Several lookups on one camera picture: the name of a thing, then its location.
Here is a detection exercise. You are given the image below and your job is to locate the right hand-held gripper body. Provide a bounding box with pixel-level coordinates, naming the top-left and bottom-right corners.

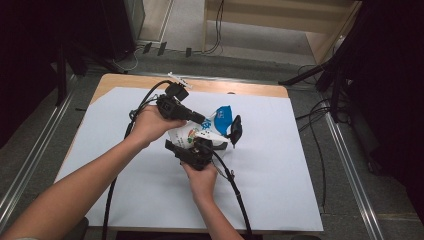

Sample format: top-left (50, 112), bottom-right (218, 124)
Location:
top-left (175, 130), bottom-right (232, 172)

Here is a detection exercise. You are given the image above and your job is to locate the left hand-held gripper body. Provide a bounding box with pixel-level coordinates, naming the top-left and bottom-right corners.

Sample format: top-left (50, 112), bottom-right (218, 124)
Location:
top-left (156, 71), bottom-right (194, 122)

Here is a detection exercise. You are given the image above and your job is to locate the blue and white pouch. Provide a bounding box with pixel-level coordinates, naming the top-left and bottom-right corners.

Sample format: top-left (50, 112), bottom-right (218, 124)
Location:
top-left (167, 104), bottom-right (234, 150)

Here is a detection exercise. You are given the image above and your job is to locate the glass jar with black lid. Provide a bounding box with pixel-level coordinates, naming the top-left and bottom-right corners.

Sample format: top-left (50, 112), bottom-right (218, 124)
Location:
top-left (211, 114), bottom-right (244, 152)

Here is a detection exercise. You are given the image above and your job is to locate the person's right hand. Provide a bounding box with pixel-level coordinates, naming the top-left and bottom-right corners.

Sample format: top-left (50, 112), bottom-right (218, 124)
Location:
top-left (180, 161), bottom-right (219, 205)

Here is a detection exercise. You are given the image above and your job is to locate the person's left hand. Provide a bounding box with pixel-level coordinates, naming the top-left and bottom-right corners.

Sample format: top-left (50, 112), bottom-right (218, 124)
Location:
top-left (130, 104), bottom-right (188, 150)

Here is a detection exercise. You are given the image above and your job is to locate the white table sheet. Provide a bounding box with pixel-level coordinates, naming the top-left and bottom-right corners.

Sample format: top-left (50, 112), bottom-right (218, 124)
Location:
top-left (54, 86), bottom-right (324, 233)

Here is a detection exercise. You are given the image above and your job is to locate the dark cabinet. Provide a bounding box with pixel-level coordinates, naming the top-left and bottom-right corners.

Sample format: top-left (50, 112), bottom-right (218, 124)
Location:
top-left (99, 0), bottom-right (146, 63)

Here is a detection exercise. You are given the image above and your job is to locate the black metal stand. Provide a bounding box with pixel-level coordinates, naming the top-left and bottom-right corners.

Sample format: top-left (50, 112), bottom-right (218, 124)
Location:
top-left (278, 56), bottom-right (349, 124)
top-left (54, 41), bottom-right (129, 108)

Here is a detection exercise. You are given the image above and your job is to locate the light wooden shelf unit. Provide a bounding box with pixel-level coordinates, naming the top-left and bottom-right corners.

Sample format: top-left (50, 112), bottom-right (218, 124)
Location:
top-left (201, 0), bottom-right (363, 66)

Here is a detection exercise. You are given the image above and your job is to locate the person's dark knee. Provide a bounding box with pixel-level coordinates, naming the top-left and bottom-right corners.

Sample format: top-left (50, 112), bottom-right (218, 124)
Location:
top-left (70, 216), bottom-right (90, 240)

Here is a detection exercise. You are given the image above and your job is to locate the dark curtain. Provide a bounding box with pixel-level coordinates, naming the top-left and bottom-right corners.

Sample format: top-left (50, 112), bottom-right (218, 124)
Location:
top-left (333, 0), bottom-right (424, 228)
top-left (0, 0), bottom-right (104, 149)

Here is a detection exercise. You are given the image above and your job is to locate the right hand-held gripper cable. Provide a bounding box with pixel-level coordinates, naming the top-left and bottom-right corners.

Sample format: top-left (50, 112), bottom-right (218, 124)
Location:
top-left (199, 143), bottom-right (254, 240)

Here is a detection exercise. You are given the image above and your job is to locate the hand-held gripper cable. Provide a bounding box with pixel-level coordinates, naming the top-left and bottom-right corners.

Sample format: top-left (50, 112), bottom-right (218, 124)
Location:
top-left (100, 79), bottom-right (175, 240)
top-left (199, 143), bottom-right (254, 240)

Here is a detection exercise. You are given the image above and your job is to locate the white floor cable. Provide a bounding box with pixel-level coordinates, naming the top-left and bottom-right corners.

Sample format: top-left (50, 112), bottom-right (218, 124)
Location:
top-left (111, 46), bottom-right (140, 73)

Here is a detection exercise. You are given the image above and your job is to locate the left hand-held gripper cable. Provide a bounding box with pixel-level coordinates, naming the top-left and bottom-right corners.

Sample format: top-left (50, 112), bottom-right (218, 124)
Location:
top-left (100, 79), bottom-right (175, 240)

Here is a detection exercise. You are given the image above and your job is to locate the black hanging cable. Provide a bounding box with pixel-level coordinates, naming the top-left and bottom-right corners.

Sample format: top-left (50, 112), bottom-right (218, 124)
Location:
top-left (202, 0), bottom-right (225, 55)

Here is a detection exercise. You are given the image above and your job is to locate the black floor cable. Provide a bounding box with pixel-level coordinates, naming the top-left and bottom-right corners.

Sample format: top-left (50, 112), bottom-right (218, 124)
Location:
top-left (294, 98), bottom-right (334, 122)
top-left (308, 109), bottom-right (329, 214)

